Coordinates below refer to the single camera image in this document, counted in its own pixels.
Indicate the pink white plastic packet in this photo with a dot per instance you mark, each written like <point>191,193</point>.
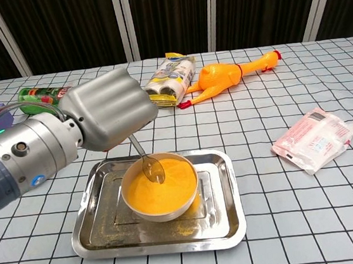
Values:
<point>314,141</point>

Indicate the orange rubber chicken toy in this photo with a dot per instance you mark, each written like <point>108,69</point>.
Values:
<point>218,76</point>

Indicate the clear plastic spoon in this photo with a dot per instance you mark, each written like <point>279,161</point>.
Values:
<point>154,171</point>

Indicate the white checked tablecloth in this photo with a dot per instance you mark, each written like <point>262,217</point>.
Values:
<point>301,219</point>

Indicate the white screen frame post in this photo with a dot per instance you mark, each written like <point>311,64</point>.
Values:
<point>125,23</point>
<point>214,13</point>
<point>4,37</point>
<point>318,1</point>

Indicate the pack of trash bag rolls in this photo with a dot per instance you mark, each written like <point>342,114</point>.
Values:
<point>173,75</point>

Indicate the white bowl of orange powder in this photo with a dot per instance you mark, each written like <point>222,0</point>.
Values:
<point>161,218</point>

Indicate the orange-yellow powder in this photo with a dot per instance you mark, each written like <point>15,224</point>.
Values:
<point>161,194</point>

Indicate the rectangular steel tray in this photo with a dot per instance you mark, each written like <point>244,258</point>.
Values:
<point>105,235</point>

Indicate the green chips can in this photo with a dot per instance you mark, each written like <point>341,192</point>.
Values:
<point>38,96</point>

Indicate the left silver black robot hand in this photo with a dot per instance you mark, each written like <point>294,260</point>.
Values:
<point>110,111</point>

